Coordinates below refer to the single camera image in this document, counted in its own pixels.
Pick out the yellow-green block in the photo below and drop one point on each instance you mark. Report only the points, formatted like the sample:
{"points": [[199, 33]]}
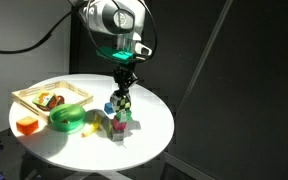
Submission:
{"points": [[106, 126]]}

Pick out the magenta block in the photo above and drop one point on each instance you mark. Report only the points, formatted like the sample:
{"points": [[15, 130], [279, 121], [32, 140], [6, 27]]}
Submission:
{"points": [[119, 125]]}

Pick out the orange block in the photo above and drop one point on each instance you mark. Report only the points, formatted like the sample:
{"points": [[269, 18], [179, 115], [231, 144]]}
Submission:
{"points": [[27, 126]]}

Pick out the grey block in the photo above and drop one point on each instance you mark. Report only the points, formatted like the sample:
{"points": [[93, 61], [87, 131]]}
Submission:
{"points": [[118, 136]]}

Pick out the green camera mount plate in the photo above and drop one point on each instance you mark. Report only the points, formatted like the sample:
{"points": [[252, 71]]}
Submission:
{"points": [[115, 55]]}

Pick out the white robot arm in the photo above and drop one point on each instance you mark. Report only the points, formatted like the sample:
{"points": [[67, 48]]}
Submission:
{"points": [[117, 20]]}

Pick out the yellow toy banana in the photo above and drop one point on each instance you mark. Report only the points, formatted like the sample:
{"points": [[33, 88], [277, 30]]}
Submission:
{"points": [[92, 128]]}

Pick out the green block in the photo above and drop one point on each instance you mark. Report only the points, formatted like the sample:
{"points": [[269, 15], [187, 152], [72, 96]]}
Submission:
{"points": [[124, 116]]}

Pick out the dark red ball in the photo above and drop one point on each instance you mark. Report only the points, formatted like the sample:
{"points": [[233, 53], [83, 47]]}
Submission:
{"points": [[61, 100]]}

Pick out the wooden tray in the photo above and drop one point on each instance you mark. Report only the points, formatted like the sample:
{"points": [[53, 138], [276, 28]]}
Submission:
{"points": [[27, 96]]}

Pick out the green plastic bowl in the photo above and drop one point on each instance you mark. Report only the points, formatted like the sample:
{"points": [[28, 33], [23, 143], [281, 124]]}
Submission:
{"points": [[67, 116]]}

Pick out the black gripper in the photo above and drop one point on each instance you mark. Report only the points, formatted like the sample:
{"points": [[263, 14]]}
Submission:
{"points": [[124, 74]]}

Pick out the white table pedestal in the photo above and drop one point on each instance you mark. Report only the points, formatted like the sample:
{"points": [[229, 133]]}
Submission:
{"points": [[97, 176]]}

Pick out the colourful picture soft cube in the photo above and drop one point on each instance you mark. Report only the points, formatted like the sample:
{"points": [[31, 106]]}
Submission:
{"points": [[44, 100]]}

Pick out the blue block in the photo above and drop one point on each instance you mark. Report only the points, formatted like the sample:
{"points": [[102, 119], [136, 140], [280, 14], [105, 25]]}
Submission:
{"points": [[108, 108]]}

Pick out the black soft cube checkered sides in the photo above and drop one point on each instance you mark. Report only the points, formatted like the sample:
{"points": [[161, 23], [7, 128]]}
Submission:
{"points": [[120, 102]]}

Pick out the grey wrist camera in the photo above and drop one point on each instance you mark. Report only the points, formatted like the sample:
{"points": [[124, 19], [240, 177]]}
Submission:
{"points": [[142, 49]]}

